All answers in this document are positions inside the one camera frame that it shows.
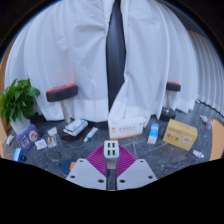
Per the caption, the white curtain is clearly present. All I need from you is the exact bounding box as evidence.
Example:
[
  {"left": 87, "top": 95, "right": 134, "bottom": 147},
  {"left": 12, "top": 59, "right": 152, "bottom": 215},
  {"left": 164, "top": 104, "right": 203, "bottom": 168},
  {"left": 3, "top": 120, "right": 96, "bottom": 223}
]
[
  {"left": 3, "top": 0, "right": 116, "bottom": 123},
  {"left": 108, "top": 0, "right": 224, "bottom": 124}
]

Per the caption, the small blue white carton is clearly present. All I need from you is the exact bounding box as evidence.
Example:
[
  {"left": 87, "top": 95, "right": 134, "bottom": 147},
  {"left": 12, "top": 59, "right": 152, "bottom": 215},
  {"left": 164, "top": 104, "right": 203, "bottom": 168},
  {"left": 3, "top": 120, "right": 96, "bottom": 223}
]
[{"left": 147, "top": 122, "right": 160, "bottom": 145}]

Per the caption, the small blue box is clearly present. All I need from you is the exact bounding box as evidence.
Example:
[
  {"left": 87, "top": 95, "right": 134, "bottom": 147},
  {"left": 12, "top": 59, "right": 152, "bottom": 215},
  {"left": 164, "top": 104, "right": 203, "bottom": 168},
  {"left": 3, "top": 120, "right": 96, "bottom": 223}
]
[{"left": 12, "top": 147, "right": 24, "bottom": 163}]

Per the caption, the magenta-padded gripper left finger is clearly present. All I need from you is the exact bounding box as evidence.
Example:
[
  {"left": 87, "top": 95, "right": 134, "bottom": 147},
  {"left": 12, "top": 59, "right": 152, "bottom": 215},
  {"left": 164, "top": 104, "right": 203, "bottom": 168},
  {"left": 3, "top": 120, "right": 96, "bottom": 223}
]
[{"left": 65, "top": 145, "right": 108, "bottom": 191}]

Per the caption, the green potted plant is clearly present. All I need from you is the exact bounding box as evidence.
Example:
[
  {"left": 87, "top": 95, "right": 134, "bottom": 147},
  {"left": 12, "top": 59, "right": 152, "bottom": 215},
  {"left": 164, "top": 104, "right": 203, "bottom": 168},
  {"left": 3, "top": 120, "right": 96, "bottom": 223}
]
[{"left": 0, "top": 78, "right": 41, "bottom": 134}]

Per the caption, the white tube with teal cap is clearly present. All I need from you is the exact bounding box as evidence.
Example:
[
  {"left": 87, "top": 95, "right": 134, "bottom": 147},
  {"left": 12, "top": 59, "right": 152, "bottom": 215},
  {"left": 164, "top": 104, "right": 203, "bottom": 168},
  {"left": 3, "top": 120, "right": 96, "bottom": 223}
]
[{"left": 83, "top": 126, "right": 99, "bottom": 143}]

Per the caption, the small pale bottle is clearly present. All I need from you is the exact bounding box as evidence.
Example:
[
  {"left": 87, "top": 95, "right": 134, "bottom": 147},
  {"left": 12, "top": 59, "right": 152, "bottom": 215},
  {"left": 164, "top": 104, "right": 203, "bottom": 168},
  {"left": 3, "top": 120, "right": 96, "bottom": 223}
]
[{"left": 199, "top": 114, "right": 213, "bottom": 130}]

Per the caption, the white flat pack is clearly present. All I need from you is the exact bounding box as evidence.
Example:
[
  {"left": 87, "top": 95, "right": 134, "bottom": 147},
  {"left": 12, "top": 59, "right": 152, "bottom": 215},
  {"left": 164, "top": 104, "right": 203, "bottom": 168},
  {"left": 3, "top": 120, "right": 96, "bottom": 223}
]
[{"left": 5, "top": 134, "right": 16, "bottom": 146}]

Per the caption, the small clear packet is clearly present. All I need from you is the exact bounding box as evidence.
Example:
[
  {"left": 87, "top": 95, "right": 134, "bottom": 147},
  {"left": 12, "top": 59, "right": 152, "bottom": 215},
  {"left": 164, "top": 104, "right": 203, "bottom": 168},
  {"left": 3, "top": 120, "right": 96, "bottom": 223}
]
[{"left": 47, "top": 134, "right": 58, "bottom": 148}]

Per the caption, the flat white box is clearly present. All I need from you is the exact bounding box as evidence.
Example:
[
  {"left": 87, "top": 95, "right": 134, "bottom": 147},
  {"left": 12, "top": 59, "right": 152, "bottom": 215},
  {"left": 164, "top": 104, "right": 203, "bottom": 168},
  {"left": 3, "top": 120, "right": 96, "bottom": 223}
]
[{"left": 63, "top": 118, "right": 89, "bottom": 137}]

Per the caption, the purple printed box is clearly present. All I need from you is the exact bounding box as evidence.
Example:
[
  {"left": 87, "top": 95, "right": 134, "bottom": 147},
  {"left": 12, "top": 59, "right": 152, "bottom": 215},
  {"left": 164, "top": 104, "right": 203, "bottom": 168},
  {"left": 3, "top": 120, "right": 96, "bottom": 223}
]
[{"left": 15, "top": 124, "right": 42, "bottom": 154}]

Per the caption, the white charger block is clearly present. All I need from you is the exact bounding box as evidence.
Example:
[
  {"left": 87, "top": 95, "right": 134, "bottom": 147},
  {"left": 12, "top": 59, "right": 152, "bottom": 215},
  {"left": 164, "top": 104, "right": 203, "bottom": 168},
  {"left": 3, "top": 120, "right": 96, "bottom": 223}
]
[{"left": 103, "top": 139, "right": 120, "bottom": 172}]

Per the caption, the small white tube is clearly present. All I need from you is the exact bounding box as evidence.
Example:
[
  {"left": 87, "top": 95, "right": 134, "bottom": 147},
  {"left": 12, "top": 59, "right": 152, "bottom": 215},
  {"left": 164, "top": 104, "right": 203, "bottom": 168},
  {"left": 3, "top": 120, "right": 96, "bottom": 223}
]
[{"left": 192, "top": 149, "right": 205, "bottom": 159}]

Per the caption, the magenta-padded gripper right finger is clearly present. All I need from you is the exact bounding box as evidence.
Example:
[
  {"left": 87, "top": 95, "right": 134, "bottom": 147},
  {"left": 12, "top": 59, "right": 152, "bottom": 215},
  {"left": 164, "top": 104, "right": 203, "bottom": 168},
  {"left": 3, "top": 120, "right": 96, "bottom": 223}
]
[{"left": 115, "top": 145, "right": 158, "bottom": 191}]

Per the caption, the white tissue box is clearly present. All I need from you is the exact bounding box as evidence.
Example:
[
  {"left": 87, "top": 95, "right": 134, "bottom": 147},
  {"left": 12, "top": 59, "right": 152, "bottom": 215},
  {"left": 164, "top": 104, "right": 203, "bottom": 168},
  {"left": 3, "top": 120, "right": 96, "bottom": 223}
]
[{"left": 107, "top": 116, "right": 147, "bottom": 140}]

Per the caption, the black stool with red rim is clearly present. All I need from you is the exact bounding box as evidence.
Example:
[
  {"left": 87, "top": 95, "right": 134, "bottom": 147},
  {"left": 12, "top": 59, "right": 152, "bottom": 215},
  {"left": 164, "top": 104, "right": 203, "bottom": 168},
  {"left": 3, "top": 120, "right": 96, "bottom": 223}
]
[
  {"left": 45, "top": 83, "right": 79, "bottom": 141},
  {"left": 159, "top": 81, "right": 182, "bottom": 122}
]

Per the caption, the yellow cardboard box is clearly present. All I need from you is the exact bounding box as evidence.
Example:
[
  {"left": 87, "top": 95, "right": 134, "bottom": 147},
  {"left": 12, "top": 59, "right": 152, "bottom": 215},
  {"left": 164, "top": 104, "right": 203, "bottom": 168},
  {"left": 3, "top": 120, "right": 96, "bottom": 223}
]
[{"left": 162, "top": 118, "right": 198, "bottom": 152}]

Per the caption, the small white card packet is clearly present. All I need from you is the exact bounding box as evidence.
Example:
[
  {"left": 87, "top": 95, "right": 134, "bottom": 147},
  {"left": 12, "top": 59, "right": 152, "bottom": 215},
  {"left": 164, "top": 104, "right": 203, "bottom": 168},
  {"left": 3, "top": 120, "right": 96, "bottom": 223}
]
[{"left": 34, "top": 138, "right": 48, "bottom": 151}]

